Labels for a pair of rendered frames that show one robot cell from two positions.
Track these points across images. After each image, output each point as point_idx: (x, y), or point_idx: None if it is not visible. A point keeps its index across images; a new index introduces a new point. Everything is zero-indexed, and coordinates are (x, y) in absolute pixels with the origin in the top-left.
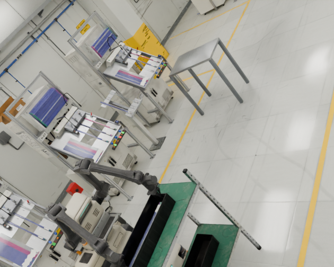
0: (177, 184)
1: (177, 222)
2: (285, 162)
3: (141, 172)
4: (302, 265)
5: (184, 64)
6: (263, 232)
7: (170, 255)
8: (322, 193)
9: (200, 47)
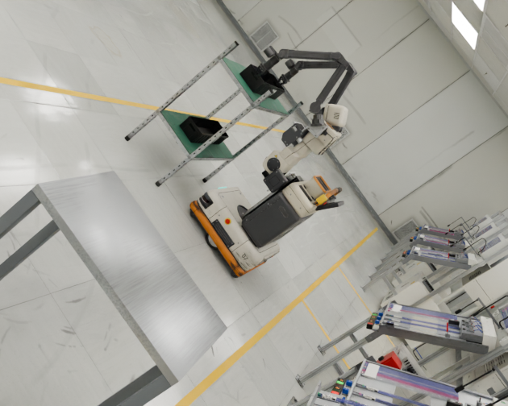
0: (237, 78)
1: (239, 65)
2: (43, 130)
3: (280, 50)
4: (105, 97)
5: (176, 281)
6: (115, 138)
7: (219, 190)
8: (47, 81)
9: (106, 258)
